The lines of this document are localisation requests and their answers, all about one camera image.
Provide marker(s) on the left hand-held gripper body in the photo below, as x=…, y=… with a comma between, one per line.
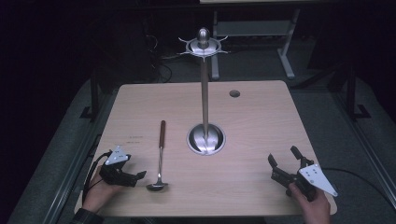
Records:
x=115, y=174

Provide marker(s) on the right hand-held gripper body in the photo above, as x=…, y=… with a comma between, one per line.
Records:
x=306, y=180

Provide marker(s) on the steel utensil rack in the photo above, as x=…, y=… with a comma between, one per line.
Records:
x=205, y=102

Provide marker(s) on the person's right hand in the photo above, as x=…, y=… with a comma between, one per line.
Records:
x=311, y=209

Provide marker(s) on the black metal stand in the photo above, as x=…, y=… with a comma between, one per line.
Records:
x=94, y=96
x=351, y=93

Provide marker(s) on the white metal desk frame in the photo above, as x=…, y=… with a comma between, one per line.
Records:
x=255, y=28

